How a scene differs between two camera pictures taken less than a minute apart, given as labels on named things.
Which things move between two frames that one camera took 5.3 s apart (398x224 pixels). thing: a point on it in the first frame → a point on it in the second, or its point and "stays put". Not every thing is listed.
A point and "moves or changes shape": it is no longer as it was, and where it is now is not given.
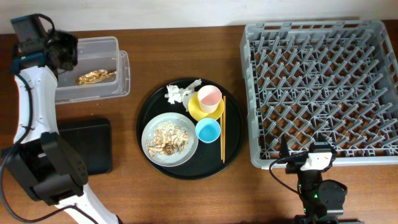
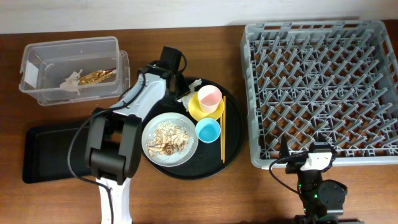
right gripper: (296, 168) stays put
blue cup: (208, 130) stays put
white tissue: (187, 91) stays put
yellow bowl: (197, 112) stays put
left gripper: (72, 40) → (185, 89)
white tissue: (174, 94) moves or changes shape
